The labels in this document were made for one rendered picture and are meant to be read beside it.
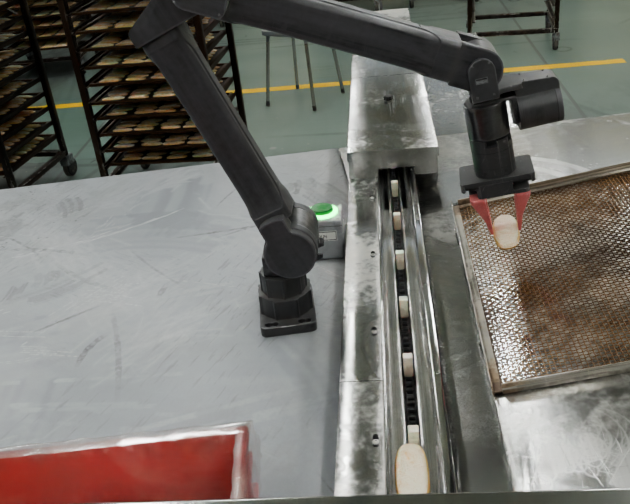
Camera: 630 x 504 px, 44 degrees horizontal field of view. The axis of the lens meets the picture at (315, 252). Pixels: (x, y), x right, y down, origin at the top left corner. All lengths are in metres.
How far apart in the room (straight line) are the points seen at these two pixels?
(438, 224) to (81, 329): 0.66
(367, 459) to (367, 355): 0.19
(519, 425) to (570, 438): 0.06
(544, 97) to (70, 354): 0.78
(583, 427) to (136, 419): 0.57
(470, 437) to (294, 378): 0.26
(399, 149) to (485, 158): 0.47
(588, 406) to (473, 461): 0.15
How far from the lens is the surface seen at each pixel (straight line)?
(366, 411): 0.97
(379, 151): 1.55
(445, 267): 1.33
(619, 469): 0.86
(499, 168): 1.10
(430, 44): 1.04
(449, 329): 1.17
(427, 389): 1.02
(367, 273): 1.24
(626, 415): 0.91
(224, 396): 1.09
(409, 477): 0.89
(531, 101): 1.08
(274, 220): 1.10
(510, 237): 1.15
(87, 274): 1.47
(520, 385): 0.95
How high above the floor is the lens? 1.49
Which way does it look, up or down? 29 degrees down
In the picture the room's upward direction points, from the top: 7 degrees counter-clockwise
